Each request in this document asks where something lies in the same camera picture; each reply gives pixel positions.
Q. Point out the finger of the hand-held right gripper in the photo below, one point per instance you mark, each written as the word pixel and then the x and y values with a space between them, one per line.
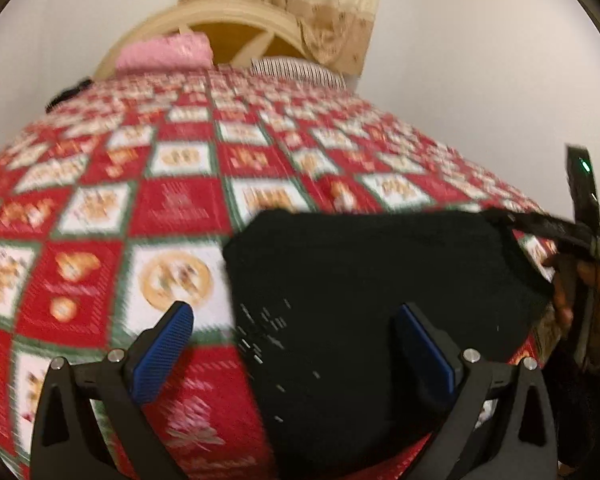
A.
pixel 540 230

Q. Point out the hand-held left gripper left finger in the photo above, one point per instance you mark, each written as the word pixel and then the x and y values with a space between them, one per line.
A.
pixel 162 350

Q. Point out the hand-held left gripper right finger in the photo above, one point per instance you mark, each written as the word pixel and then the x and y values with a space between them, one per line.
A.
pixel 427 355

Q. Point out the black pants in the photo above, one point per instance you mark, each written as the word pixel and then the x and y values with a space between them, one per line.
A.
pixel 355 270

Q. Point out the person's right hand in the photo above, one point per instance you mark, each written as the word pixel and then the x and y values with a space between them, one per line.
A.
pixel 564 300

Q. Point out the red bear printed blanket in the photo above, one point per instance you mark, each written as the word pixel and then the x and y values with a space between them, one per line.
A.
pixel 180 200

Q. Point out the small black object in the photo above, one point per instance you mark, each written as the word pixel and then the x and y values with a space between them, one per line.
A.
pixel 67 94

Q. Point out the striped pillow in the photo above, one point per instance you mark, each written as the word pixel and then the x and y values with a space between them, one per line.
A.
pixel 300 70

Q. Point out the pink pillow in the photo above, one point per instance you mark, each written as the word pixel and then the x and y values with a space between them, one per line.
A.
pixel 165 52

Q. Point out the beige ruffled curtain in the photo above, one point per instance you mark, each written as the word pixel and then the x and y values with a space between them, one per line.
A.
pixel 290 0

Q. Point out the cream wooden headboard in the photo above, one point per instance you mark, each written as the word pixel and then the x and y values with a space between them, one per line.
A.
pixel 220 15

